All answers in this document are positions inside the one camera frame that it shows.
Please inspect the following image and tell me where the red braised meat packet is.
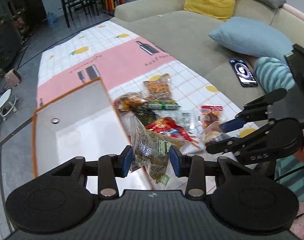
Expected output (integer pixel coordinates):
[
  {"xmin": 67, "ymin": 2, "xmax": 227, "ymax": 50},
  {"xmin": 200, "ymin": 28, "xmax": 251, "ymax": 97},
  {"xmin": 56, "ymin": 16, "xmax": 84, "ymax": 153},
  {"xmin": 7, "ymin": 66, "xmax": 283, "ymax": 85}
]
[{"xmin": 200, "ymin": 105, "xmax": 223, "ymax": 128}]

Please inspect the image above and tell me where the orange cardboard box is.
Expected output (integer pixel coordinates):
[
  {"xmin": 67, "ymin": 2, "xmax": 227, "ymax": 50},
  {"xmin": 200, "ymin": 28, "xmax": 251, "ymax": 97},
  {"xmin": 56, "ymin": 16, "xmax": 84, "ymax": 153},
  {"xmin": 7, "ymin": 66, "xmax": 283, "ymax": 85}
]
[{"xmin": 32, "ymin": 77, "xmax": 131, "ymax": 177}]

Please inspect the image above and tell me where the pink fluffy rug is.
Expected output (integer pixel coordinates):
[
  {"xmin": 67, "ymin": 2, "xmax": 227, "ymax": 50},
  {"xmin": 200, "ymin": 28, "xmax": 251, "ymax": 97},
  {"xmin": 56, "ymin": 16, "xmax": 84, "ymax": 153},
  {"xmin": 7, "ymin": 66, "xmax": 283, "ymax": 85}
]
[{"xmin": 290, "ymin": 199, "xmax": 304, "ymax": 240}]

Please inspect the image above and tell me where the white spicy strips bag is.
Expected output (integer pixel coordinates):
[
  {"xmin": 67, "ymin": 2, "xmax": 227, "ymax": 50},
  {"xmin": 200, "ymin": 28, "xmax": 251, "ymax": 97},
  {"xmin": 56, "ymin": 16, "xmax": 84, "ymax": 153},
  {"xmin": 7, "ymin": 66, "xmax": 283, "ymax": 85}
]
[{"xmin": 171, "ymin": 136, "xmax": 204, "ymax": 154}]

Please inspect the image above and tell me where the large red chip bag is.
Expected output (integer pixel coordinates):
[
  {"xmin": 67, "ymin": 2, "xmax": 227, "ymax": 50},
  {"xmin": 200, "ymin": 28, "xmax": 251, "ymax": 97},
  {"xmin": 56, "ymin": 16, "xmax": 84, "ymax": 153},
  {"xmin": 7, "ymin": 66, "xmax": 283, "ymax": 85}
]
[{"xmin": 145, "ymin": 117, "xmax": 196, "ymax": 143}]

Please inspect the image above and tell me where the clear white candy bag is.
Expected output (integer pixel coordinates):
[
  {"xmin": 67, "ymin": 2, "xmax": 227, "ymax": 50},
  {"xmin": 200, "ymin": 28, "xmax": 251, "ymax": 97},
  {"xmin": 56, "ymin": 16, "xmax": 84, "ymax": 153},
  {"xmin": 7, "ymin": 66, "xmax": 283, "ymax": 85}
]
[{"xmin": 167, "ymin": 109, "xmax": 203, "ymax": 134}]

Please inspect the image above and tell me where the white round stool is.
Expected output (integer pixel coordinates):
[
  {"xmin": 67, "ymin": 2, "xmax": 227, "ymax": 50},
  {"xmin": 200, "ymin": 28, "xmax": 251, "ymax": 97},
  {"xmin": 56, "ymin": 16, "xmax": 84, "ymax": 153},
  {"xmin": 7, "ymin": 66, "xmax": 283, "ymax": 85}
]
[{"xmin": 0, "ymin": 88, "xmax": 19, "ymax": 121}]

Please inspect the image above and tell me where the beige sofa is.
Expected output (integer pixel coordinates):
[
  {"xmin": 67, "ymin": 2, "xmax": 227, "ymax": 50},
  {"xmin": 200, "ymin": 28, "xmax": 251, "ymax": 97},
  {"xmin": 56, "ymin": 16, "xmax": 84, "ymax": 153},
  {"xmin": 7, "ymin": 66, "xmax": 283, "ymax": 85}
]
[{"xmin": 112, "ymin": 0, "xmax": 304, "ymax": 119}]

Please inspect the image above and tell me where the light blue cushion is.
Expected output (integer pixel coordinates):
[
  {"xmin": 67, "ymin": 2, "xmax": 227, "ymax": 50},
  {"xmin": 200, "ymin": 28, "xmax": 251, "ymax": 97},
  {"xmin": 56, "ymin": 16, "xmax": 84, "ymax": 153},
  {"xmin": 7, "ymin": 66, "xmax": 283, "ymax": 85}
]
[{"xmin": 209, "ymin": 17, "xmax": 293, "ymax": 63}]

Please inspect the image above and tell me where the smartphone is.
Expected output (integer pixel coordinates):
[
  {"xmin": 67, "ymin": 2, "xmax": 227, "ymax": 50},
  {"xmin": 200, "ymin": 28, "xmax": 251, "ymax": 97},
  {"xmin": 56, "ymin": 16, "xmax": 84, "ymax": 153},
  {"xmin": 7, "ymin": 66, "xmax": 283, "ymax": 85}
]
[{"xmin": 229, "ymin": 59, "xmax": 258, "ymax": 88}]

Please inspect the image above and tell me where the orange crispy sticks bag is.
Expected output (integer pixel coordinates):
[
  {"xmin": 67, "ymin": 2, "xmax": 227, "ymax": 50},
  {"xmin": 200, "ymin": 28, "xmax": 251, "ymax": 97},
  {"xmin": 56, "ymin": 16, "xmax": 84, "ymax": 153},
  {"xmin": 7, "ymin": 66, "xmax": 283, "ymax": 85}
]
[{"xmin": 113, "ymin": 92, "xmax": 147, "ymax": 112}]

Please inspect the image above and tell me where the green sausage stick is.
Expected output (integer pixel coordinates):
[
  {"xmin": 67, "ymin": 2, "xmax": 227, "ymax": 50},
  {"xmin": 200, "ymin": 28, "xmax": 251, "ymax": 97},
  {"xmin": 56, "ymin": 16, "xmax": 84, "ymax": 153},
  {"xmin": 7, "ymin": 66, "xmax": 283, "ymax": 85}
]
[{"xmin": 145, "ymin": 102, "xmax": 179, "ymax": 111}]

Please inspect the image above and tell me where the small clear bun packet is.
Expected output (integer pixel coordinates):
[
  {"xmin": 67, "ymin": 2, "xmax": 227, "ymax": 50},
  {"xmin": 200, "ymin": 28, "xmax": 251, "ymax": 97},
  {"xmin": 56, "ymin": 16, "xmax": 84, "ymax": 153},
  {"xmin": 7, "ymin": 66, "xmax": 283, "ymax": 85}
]
[{"xmin": 203, "ymin": 127, "xmax": 230, "ymax": 145}]

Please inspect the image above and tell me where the water jug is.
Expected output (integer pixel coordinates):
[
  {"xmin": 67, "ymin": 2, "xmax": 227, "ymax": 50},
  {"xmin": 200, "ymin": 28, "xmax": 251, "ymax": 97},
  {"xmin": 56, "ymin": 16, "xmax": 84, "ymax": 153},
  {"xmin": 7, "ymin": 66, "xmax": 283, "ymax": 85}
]
[{"xmin": 46, "ymin": 12, "xmax": 57, "ymax": 25}]

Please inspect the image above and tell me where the black seaweed snack bag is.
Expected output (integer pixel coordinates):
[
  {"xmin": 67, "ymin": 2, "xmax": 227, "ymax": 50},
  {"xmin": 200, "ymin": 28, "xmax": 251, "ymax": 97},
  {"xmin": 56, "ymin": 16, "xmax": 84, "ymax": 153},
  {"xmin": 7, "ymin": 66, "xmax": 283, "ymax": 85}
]
[{"xmin": 132, "ymin": 106, "xmax": 157, "ymax": 127}]

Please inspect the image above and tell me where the lemon pattern tablecloth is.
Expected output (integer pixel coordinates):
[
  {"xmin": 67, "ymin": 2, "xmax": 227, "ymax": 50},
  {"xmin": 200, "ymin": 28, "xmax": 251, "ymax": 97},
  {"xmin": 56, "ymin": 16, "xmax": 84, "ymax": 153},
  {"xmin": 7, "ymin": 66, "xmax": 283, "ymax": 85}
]
[{"xmin": 37, "ymin": 21, "xmax": 234, "ymax": 136}]

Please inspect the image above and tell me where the clear green candy bag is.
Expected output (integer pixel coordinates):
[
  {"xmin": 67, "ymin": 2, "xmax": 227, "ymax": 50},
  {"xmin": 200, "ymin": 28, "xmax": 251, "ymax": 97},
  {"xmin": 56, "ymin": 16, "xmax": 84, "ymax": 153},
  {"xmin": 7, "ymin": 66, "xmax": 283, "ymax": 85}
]
[{"xmin": 130, "ymin": 116, "xmax": 184, "ymax": 190}]

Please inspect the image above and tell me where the yellow peanut bag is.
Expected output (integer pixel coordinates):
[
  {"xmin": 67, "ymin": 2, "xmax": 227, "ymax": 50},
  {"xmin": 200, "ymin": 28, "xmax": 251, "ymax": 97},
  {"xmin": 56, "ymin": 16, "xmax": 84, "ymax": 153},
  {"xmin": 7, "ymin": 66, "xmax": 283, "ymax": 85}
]
[{"xmin": 143, "ymin": 73, "xmax": 175, "ymax": 103}]

